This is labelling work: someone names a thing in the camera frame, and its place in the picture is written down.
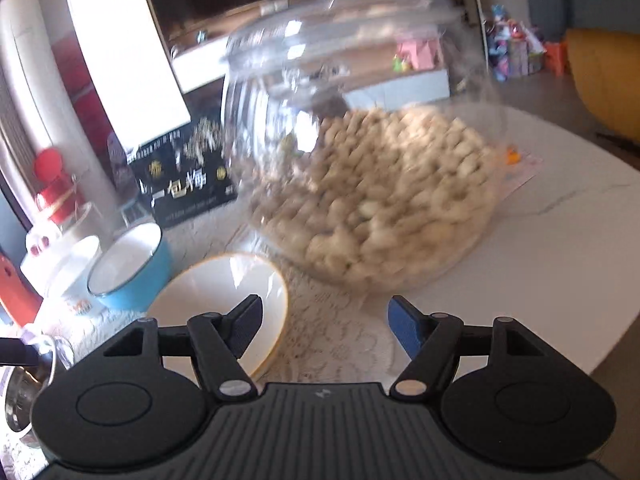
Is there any pink paper sheet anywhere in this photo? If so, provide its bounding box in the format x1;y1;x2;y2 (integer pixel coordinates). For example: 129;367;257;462
500;147;543;196

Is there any white lace tablecloth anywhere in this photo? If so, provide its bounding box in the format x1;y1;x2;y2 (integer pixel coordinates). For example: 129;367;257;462
0;220;416;461

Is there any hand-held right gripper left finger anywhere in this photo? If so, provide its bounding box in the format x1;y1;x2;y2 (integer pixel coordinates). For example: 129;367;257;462
102;294;264;403

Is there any clear glass jar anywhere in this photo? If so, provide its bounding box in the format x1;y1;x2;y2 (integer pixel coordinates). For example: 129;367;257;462
220;0;506;293

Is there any clear glass jar lid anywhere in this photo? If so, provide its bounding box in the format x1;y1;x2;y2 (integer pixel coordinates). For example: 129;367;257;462
222;0;463;86

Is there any purple packet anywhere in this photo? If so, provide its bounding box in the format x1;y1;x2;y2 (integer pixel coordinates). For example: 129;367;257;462
107;132;138;196

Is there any small orange stool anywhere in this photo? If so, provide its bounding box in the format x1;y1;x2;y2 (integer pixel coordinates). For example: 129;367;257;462
542;42;571;78

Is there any white bowl with orange print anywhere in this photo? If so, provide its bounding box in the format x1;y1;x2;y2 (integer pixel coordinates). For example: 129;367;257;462
20;235;103;316

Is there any pile of peanuts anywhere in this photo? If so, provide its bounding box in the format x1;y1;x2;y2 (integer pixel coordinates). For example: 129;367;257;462
250;107;501;291

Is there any white plate with yellow rim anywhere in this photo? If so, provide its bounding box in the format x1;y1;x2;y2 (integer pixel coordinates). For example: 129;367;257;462
145;252;290;381

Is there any white flat panel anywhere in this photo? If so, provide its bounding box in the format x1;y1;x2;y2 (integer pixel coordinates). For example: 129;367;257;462
60;0;193;151

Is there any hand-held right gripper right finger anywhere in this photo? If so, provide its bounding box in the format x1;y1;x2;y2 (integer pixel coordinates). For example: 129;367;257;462
387;295;538;403

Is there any black snack packet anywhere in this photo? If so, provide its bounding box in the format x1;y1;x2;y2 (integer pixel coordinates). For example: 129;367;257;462
127;117;238;228

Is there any white tower air conditioner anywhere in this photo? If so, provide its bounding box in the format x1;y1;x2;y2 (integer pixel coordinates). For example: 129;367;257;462
0;0;116;221

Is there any blue bowl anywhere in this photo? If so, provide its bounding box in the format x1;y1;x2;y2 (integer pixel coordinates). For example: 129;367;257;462
87;222;173;311

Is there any stainless steel bowl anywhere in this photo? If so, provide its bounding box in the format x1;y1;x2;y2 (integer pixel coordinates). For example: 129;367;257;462
0;335;76;448

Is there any yellow chair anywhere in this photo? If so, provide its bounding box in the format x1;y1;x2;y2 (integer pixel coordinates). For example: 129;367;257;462
565;27;640;143

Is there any red and white bottle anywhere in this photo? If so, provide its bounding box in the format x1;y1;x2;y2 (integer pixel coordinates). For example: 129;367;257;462
32;147;81;226

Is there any colourful toy pile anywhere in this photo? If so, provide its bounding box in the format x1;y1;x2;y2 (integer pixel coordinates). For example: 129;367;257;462
482;5;546;81

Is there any orange plastic chair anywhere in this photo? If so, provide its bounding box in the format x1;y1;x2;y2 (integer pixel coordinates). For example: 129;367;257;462
0;252;43;328

